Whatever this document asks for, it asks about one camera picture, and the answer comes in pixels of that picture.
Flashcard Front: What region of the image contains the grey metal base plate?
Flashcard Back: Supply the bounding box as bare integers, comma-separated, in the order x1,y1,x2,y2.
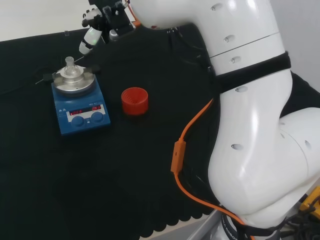
191,209,278,240

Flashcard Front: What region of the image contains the small round-bottom glass flask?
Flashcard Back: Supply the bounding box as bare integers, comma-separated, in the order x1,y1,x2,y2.
62,56,78,77

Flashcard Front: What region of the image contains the black cloth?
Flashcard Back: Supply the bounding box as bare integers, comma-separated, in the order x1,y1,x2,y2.
0,23,320,238

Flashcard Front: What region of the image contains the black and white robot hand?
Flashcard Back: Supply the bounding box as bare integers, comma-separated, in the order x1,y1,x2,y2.
78,0,137,56

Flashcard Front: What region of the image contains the thin metal probe rod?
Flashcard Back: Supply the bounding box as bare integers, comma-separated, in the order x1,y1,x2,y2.
35,56,86,85

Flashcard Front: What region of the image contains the orange cable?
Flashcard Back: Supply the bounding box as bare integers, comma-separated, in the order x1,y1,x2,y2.
170,97,255,240

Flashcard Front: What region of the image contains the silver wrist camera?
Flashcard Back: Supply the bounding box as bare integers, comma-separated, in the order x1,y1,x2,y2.
109,21,137,42

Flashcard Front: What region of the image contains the heater with blue base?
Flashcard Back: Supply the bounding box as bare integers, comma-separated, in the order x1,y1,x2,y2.
42,65,112,137

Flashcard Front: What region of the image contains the red ribbed flask holder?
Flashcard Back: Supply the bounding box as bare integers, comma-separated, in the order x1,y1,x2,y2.
121,86,149,116

